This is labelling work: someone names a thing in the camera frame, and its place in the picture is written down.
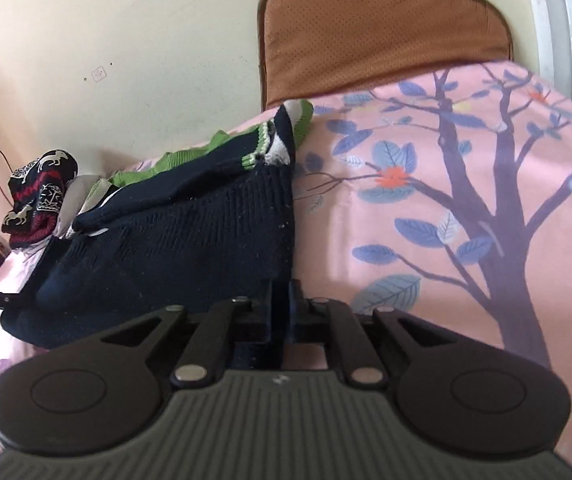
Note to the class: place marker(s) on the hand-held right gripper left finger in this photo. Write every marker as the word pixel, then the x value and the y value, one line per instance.
pixel 267 310

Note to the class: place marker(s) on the pink tree print bedsheet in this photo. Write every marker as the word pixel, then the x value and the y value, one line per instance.
pixel 416 195

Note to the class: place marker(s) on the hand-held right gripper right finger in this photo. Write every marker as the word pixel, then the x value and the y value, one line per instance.
pixel 296 310

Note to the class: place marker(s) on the green navy striped knit sweater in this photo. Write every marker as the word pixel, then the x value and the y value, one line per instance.
pixel 190 240

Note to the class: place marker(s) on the small wall sticker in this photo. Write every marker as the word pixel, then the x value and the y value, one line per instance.
pixel 98 74

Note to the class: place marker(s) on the brown perforated cushion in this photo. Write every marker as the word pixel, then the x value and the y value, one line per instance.
pixel 376 35

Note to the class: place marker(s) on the navy red reindeer print cloth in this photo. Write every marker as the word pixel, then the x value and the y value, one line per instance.
pixel 35 195

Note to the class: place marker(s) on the white pillow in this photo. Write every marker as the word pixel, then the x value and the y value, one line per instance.
pixel 78 200

